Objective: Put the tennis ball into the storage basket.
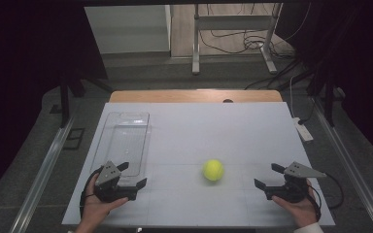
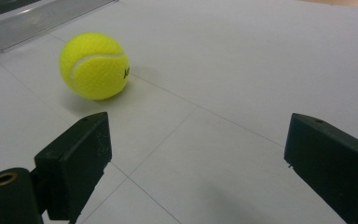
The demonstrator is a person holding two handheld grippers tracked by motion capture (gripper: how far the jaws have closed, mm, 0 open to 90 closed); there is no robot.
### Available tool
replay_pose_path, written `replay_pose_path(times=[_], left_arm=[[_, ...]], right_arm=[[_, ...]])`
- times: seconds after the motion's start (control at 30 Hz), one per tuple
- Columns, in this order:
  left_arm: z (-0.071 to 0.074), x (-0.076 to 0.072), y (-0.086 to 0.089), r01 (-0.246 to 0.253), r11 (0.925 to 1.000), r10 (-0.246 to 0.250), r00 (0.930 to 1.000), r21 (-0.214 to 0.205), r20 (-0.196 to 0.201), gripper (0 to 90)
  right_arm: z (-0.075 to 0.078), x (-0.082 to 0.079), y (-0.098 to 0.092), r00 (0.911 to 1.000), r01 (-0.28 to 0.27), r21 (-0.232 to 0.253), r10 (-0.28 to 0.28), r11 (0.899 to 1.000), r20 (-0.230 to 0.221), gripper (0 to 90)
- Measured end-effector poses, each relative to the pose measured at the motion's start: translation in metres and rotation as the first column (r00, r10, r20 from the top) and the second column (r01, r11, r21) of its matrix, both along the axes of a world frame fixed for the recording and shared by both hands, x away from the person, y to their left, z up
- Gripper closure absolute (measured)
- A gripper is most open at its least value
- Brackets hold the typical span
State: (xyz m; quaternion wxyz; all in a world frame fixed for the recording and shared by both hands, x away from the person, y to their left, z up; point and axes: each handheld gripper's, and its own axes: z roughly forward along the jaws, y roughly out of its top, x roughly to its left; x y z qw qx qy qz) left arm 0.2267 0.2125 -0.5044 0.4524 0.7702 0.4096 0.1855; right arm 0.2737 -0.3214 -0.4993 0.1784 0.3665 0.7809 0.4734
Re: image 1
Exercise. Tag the grey metal desk frame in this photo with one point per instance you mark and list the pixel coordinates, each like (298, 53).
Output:
(236, 22)

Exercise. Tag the person's right hand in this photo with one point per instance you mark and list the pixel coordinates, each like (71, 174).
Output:
(299, 212)

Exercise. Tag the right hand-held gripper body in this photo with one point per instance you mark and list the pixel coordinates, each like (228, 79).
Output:
(291, 189)

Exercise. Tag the wooden table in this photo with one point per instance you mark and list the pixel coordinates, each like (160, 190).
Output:
(175, 96)

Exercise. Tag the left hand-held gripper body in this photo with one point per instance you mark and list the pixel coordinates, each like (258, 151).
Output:
(108, 174)

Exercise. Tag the white cabinet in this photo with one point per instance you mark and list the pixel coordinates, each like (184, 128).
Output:
(126, 29)

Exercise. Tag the aluminium rail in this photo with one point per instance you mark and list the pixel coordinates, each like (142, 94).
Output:
(42, 176)
(353, 168)

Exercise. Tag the black flat frame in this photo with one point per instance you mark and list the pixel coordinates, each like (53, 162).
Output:
(74, 138)

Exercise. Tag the white power strip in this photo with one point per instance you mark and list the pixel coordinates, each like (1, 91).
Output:
(303, 131)

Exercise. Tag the white board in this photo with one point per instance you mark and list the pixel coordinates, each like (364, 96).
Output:
(207, 136)

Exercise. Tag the clear plastic tray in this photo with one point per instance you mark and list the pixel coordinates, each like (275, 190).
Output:
(126, 142)

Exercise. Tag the black metal stand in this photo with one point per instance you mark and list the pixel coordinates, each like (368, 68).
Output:
(328, 100)
(65, 100)

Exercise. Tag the person's left hand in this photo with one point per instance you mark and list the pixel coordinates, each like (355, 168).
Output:
(94, 208)

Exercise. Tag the yellow tennis ball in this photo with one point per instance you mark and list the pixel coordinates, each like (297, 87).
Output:
(213, 170)

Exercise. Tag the dark curtain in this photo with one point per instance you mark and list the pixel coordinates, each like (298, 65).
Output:
(362, 64)
(22, 81)

